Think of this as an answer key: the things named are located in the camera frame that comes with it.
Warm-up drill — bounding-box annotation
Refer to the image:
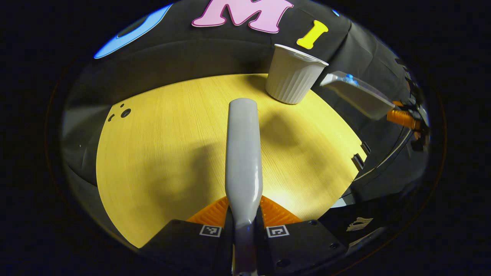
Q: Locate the black backdrop cloth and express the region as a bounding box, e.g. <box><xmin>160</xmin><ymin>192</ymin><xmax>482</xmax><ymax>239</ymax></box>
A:
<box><xmin>61</xmin><ymin>0</ymin><xmax>422</xmax><ymax>200</ymax></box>

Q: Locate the yellow wooden desktop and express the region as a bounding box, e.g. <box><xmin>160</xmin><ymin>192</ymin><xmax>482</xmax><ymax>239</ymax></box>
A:
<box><xmin>96</xmin><ymin>73</ymin><xmax>367</xmax><ymax>248</ymax></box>

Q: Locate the white paper scrap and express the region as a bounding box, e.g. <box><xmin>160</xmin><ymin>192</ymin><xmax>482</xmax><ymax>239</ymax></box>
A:
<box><xmin>346</xmin><ymin>217</ymin><xmax>373</xmax><ymax>232</ymax></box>

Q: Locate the white ribbed garbage bin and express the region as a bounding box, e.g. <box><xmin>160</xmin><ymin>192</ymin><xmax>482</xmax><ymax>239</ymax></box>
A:
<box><xmin>265</xmin><ymin>44</ymin><xmax>329</xmax><ymax>105</ymax></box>

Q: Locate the grey plastic dustpan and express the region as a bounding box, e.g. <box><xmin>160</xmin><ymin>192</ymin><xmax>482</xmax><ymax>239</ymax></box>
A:
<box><xmin>320</xmin><ymin>71</ymin><xmax>395</xmax><ymax>121</ymax></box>

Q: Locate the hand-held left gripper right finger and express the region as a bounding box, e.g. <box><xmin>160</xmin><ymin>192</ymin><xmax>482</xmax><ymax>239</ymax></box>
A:
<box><xmin>255</xmin><ymin>195</ymin><xmax>349</xmax><ymax>276</ymax></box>

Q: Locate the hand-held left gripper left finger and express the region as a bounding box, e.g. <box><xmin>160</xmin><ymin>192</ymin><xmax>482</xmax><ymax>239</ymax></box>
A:
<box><xmin>140</xmin><ymin>196</ymin><xmax>234</xmax><ymax>276</ymax></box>

